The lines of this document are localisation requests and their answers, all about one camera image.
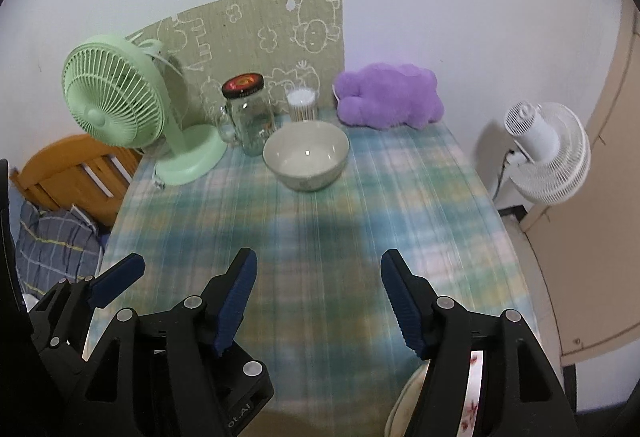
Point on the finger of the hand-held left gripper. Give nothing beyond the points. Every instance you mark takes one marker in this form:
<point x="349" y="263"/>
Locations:
<point x="117" y="279"/>
<point x="250" y="392"/>

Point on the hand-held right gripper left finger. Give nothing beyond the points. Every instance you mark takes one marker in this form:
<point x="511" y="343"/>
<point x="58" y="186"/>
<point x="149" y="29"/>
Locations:
<point x="235" y="307"/>

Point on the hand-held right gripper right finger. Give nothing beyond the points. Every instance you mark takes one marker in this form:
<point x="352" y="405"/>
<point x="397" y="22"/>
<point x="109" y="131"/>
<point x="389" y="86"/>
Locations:
<point x="405" y="307"/>

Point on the yellow flower cream plate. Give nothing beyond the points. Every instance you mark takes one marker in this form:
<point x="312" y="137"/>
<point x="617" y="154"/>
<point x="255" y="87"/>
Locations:
<point x="405" y="407"/>

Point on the red flower white plate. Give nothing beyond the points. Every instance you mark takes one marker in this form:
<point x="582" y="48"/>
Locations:
<point x="472" y="397"/>

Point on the white bowl blue floral print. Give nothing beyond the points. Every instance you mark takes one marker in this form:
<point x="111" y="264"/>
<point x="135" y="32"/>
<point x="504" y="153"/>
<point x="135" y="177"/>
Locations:
<point x="305" y="152"/>

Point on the blue plaid cloth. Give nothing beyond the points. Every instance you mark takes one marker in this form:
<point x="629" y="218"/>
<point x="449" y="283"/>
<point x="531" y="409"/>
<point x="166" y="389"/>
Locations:
<point x="50" y="242"/>

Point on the plaid tablecloth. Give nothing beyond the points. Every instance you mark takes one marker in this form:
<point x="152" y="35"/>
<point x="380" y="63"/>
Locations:
<point x="325" y="227"/>

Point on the orange wooden chair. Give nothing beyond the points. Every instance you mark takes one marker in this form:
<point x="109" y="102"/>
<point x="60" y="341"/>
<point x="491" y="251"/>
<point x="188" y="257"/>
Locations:
<point x="60" y="167"/>

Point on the glass jar with lid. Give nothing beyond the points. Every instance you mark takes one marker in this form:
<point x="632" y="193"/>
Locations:
<point x="247" y="122"/>

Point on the green desk fan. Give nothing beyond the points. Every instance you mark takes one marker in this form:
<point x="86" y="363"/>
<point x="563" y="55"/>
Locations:
<point x="110" y="92"/>

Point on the beige wooden door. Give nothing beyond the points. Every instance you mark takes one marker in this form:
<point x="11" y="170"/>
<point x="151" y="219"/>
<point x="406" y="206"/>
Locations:
<point x="600" y="242"/>

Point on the purple plush toy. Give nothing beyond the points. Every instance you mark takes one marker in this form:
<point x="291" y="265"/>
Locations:
<point x="390" y="97"/>

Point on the white floor fan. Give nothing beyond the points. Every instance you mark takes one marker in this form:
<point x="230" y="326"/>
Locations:
<point x="550" y="152"/>

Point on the clear cotton swab container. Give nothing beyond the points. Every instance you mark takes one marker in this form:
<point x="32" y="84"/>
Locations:
<point x="301" y="104"/>

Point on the green printed cardboard sheet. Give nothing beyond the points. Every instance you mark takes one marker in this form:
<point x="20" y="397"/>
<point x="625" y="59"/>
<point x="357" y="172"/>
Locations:
<point x="240" y="32"/>

